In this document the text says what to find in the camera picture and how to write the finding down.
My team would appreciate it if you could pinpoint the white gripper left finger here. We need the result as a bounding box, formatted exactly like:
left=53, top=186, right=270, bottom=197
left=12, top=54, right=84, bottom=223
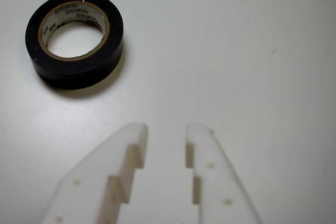
left=39, top=122, right=149, bottom=224

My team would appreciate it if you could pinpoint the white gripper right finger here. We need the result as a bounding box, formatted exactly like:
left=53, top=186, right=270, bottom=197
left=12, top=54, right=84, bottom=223
left=185, top=122, right=263, bottom=224

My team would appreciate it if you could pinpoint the black tape roll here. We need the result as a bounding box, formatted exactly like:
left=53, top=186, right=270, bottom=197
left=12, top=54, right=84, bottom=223
left=25, top=0, right=124, bottom=90

